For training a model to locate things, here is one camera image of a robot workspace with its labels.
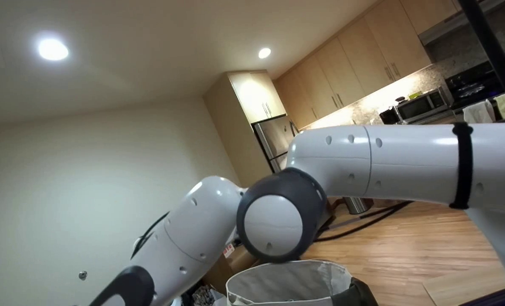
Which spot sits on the stainless steel refrigerator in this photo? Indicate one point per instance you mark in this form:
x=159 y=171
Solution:
x=273 y=137

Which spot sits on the light wood kitchen cabinets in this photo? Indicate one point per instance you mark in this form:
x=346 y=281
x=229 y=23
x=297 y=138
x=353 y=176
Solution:
x=348 y=79

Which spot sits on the small round ceiling light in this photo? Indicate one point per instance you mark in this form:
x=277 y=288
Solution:
x=263 y=53

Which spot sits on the black vertical pole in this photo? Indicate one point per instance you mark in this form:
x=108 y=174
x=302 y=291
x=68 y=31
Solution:
x=484 y=36

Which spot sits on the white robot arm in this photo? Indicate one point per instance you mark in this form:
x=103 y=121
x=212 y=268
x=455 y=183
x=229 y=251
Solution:
x=278 y=217

